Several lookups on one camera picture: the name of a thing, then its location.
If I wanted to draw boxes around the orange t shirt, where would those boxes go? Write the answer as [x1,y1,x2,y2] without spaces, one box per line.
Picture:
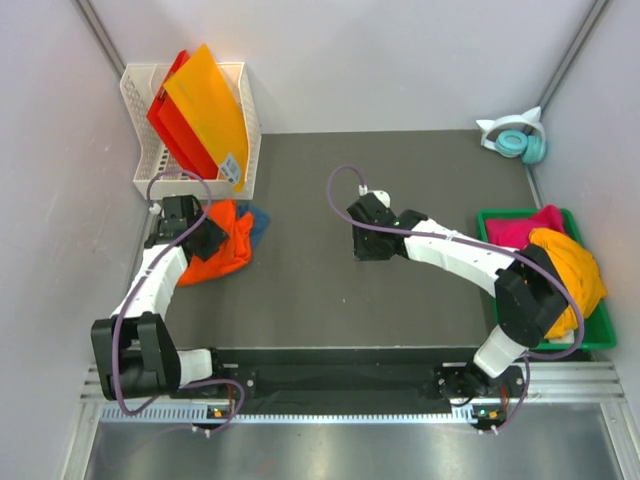
[177,200,254,287]

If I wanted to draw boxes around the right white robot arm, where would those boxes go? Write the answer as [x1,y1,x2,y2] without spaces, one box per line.
[347,187,571,396]

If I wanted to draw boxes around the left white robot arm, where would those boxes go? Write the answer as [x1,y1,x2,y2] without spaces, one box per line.
[90,195,228,401]

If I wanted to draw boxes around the white perforated file basket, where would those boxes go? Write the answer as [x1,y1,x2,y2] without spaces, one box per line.
[120,62,262,201]

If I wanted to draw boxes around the blue t shirt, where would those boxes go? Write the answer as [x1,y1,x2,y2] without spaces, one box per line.
[236,203,271,250]

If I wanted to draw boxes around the red plastic folder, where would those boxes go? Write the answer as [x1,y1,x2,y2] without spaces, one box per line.
[147,50,218,180]

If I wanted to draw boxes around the orange plastic folder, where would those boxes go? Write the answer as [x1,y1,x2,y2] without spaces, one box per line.
[163,44,249,192]

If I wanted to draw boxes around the pink t shirt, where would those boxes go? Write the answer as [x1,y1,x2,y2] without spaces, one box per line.
[483,205,566,250]

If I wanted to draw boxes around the cat ear headphones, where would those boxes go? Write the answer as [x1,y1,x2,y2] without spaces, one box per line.
[476,106,547,165]

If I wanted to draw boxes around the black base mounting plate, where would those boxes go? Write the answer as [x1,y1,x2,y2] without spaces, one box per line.
[212,347,524,414]

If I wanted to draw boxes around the yellow t shirt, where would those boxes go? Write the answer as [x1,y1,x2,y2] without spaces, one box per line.
[529,228,607,319]

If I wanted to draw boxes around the white t shirt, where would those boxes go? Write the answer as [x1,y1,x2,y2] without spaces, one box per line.
[547,330,575,345]

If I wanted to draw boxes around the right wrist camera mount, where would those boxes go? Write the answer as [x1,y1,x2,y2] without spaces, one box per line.
[358,184,391,208]

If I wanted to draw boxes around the slotted cable duct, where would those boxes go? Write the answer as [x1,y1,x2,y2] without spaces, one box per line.
[100,401,500,425]

